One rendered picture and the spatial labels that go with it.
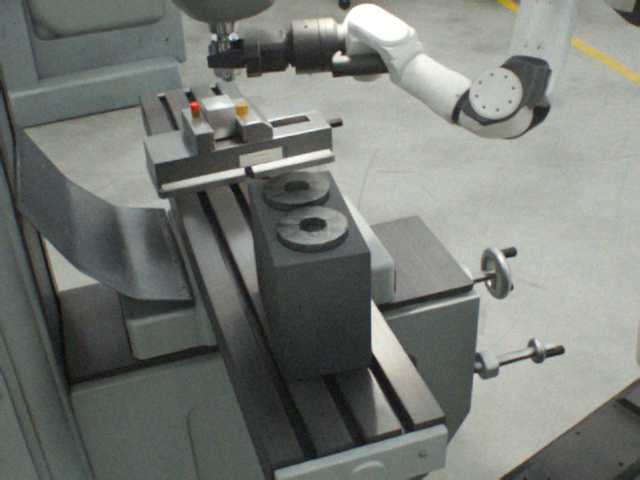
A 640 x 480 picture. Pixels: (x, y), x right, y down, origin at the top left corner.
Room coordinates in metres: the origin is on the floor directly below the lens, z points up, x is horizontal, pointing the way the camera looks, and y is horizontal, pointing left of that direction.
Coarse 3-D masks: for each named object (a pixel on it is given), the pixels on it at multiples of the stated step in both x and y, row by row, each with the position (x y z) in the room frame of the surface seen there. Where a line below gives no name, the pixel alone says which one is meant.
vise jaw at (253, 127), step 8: (248, 104) 1.47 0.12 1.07; (256, 112) 1.44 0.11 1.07; (240, 120) 1.40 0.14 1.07; (248, 120) 1.40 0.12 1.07; (256, 120) 1.40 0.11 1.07; (264, 120) 1.41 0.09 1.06; (240, 128) 1.39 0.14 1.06; (248, 128) 1.38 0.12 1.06; (256, 128) 1.39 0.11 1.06; (264, 128) 1.39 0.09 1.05; (272, 128) 1.40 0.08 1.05; (240, 136) 1.39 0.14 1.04; (248, 136) 1.38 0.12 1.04; (256, 136) 1.39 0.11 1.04; (264, 136) 1.39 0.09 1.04; (272, 136) 1.40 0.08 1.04
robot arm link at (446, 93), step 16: (416, 64) 1.21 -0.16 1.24; (432, 64) 1.21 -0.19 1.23; (416, 80) 1.20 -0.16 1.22; (432, 80) 1.18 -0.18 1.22; (448, 80) 1.17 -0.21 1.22; (464, 80) 1.17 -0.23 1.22; (416, 96) 1.20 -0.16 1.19; (432, 96) 1.17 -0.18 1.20; (448, 96) 1.15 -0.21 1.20; (464, 96) 1.15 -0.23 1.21; (448, 112) 1.15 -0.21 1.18; (464, 112) 1.12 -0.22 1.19; (528, 112) 1.13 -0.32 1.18; (480, 128) 1.11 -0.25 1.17; (496, 128) 1.11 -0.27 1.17; (512, 128) 1.12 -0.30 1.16
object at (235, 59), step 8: (208, 56) 1.26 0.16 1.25; (216, 56) 1.26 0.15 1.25; (224, 56) 1.26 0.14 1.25; (232, 56) 1.26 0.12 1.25; (240, 56) 1.26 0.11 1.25; (208, 64) 1.26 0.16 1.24; (216, 64) 1.26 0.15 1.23; (224, 64) 1.26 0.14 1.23; (232, 64) 1.26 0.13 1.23; (240, 64) 1.26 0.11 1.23
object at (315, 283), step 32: (256, 192) 0.99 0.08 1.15; (288, 192) 0.99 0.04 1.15; (320, 192) 0.96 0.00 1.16; (256, 224) 0.96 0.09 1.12; (288, 224) 0.88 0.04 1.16; (320, 224) 0.89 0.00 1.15; (352, 224) 0.90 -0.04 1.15; (256, 256) 1.00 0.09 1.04; (288, 256) 0.83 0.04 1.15; (320, 256) 0.83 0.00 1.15; (352, 256) 0.83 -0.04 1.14; (288, 288) 0.81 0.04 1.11; (320, 288) 0.82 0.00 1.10; (352, 288) 0.83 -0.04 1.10; (288, 320) 0.81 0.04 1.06; (320, 320) 0.82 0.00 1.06; (352, 320) 0.83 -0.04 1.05; (288, 352) 0.81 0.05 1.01; (320, 352) 0.82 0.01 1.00; (352, 352) 0.83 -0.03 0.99
